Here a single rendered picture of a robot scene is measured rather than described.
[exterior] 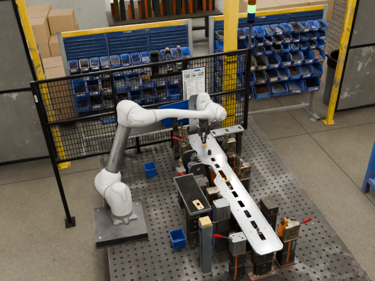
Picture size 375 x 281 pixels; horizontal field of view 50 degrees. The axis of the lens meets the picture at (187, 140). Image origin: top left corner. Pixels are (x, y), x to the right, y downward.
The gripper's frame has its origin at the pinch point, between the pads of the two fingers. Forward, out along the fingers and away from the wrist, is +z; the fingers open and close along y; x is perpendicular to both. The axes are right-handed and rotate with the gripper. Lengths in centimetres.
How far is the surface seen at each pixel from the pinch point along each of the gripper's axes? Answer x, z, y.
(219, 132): 12.9, 6.0, 18.9
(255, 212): -86, 6, 6
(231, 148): -8.5, 8.3, 20.9
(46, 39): 382, 25, -122
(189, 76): 54, -32, 6
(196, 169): -46, -8, -22
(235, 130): 12.4, 6.0, 33.3
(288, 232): -110, 4, 16
